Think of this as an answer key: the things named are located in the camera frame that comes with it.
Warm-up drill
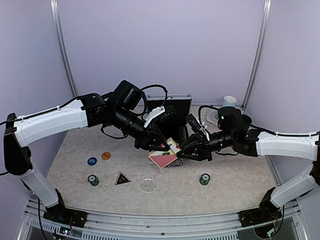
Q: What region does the orange round button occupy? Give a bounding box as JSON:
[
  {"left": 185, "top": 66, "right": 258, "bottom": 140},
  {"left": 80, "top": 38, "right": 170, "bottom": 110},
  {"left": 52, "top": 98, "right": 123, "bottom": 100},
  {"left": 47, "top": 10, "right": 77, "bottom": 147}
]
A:
[{"left": 101, "top": 151, "right": 112, "bottom": 161}]

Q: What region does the white swirl plate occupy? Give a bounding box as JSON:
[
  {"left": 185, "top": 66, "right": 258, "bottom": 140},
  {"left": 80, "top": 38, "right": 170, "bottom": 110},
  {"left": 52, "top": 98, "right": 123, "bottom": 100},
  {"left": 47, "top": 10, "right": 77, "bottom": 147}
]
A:
[{"left": 202, "top": 106, "right": 219, "bottom": 127}]

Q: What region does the dark green mug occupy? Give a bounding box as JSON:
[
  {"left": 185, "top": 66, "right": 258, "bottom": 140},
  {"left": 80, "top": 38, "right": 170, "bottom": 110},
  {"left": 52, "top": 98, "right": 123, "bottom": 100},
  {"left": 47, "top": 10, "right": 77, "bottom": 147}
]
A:
[{"left": 241, "top": 114, "right": 252, "bottom": 128}]

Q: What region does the blue small blind button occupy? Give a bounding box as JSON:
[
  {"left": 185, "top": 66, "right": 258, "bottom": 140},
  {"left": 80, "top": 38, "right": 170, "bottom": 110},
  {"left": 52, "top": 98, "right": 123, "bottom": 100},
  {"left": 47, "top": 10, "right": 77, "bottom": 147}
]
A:
[{"left": 87, "top": 157, "right": 98, "bottom": 166}]

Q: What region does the black triangular dealer button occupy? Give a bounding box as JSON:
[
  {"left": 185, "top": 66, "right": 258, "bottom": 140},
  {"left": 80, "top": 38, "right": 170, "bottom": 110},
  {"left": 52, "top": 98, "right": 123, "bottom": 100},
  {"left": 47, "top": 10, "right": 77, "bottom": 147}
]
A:
[{"left": 115, "top": 171, "right": 131, "bottom": 185}]

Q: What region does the green chip stack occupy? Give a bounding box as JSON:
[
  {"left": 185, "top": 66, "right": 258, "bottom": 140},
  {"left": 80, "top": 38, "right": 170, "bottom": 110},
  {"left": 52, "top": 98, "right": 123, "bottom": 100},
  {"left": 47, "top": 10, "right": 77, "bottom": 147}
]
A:
[
  {"left": 199, "top": 173, "right": 211, "bottom": 186},
  {"left": 87, "top": 174, "right": 100, "bottom": 187}
]

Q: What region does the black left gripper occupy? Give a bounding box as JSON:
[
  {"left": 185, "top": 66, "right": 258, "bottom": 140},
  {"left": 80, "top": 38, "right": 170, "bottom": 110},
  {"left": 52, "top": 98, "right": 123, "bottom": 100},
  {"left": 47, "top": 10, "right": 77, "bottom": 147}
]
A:
[{"left": 111, "top": 105, "right": 171, "bottom": 151}]

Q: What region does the aluminium poker case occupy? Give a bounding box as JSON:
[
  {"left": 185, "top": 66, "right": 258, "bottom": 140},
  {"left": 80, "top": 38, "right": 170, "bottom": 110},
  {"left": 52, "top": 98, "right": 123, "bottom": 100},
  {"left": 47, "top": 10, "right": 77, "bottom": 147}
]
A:
[{"left": 145, "top": 93, "right": 194, "bottom": 167}]

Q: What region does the clear round plastic lid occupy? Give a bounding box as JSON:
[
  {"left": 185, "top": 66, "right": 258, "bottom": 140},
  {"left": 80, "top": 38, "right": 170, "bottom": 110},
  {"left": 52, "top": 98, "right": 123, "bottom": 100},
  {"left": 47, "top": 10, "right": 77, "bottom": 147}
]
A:
[{"left": 140, "top": 178, "right": 157, "bottom": 193}]

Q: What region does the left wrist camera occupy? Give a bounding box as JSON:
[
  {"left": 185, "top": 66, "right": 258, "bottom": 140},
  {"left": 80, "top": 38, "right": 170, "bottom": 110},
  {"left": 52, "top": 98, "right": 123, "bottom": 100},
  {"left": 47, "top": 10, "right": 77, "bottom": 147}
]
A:
[{"left": 143, "top": 105, "right": 176, "bottom": 128}]

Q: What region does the right poker chip row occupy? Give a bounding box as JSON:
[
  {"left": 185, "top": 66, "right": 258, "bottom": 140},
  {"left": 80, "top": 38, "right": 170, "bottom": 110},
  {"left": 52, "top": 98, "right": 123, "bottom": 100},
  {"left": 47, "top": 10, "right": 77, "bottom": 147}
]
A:
[{"left": 178, "top": 126, "right": 188, "bottom": 146}]

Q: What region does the front aluminium rail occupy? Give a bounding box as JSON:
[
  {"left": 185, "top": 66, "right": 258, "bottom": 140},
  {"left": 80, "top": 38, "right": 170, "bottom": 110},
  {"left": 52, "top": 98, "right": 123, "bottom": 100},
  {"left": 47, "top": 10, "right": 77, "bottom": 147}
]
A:
[{"left": 24, "top": 211, "right": 301, "bottom": 240}]

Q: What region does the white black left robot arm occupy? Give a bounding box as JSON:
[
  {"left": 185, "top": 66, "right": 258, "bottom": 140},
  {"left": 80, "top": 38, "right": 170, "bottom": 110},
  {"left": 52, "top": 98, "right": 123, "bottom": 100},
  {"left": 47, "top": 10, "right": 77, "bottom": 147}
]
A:
[{"left": 3, "top": 80, "right": 169, "bottom": 228}]

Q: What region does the light blue ribbed cup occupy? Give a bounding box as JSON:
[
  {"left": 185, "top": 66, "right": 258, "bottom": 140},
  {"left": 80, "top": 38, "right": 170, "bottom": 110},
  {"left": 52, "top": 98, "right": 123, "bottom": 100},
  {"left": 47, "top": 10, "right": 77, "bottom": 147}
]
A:
[{"left": 222, "top": 95, "right": 238, "bottom": 107}]

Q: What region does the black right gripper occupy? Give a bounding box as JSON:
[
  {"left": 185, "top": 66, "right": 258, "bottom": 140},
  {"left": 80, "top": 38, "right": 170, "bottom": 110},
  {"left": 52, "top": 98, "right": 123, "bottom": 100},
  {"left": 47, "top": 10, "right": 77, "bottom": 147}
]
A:
[{"left": 176, "top": 130, "right": 236, "bottom": 161}]

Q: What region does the right aluminium frame post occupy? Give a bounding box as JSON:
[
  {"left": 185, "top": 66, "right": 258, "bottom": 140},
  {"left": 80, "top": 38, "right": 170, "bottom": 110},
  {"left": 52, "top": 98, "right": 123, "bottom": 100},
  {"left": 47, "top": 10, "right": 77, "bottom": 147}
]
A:
[{"left": 241, "top": 0, "right": 272, "bottom": 111}]

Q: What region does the red playing card deck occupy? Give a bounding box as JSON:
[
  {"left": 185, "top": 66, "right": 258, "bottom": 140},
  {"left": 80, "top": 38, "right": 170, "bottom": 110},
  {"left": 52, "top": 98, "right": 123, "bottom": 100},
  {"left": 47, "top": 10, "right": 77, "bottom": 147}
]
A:
[{"left": 148, "top": 138, "right": 181, "bottom": 169}]

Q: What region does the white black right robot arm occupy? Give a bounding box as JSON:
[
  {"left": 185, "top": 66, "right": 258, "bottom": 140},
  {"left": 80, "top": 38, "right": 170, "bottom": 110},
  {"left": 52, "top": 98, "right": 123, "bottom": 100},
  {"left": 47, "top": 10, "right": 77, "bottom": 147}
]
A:
[{"left": 177, "top": 106, "right": 320, "bottom": 227}]

